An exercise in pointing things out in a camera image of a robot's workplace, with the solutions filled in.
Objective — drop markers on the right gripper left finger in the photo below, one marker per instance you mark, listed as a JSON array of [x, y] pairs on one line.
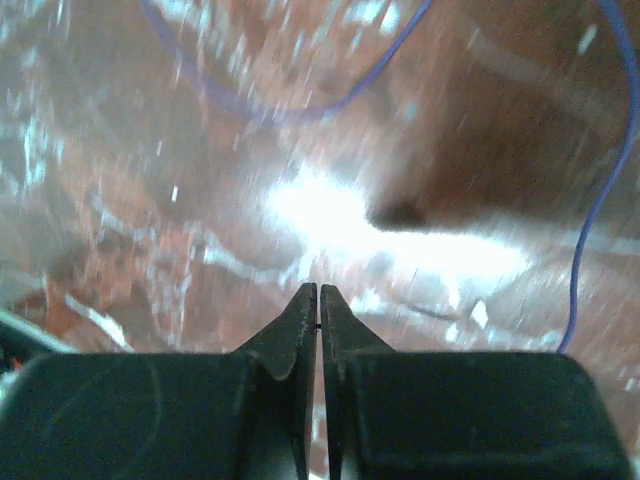
[[245, 414]]

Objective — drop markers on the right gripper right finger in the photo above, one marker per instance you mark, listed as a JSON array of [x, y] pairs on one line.
[[458, 415]]

